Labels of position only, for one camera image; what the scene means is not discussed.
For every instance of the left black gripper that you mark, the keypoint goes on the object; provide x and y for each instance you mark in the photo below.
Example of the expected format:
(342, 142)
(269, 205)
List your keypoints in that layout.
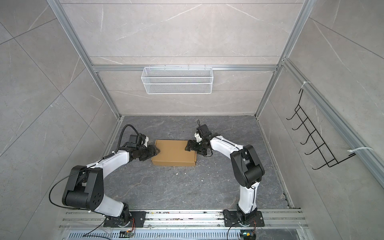
(153, 151)

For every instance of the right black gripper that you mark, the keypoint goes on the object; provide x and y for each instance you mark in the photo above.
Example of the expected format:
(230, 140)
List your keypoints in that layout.
(190, 144)

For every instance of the brown cardboard box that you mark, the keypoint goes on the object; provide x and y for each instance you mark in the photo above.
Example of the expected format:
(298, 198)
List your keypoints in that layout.
(173, 154)

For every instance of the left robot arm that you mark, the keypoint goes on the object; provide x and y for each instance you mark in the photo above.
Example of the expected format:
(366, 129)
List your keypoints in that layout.
(85, 185)

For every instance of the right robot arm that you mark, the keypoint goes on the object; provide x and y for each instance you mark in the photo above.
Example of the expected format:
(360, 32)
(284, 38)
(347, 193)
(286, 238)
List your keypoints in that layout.
(248, 171)

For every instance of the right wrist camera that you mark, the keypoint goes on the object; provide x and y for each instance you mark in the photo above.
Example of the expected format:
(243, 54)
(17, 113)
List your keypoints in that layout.
(198, 138)

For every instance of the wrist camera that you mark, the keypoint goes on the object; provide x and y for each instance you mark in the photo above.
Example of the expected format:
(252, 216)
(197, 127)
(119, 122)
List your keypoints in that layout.
(198, 138)
(142, 140)

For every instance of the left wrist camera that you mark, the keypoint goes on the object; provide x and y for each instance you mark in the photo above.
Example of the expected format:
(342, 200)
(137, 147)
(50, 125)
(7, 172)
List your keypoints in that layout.
(142, 140)

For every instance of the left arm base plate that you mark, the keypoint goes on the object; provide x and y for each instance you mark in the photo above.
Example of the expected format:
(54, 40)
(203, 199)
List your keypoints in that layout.
(132, 219)

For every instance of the white wire mesh basket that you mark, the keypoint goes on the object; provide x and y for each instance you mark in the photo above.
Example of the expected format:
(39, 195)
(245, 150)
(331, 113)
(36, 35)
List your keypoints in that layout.
(178, 80)

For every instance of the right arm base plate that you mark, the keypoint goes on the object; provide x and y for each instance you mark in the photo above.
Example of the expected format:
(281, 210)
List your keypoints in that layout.
(239, 219)

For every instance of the aluminium mounting rail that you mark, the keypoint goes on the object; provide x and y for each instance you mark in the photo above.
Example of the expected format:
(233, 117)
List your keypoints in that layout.
(218, 219)

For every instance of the black wire hook rack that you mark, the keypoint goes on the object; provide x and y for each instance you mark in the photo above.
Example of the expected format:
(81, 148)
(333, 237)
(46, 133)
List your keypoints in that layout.
(314, 136)

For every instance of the white cable tie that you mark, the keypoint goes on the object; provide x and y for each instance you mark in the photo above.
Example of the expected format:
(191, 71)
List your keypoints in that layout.
(360, 148)

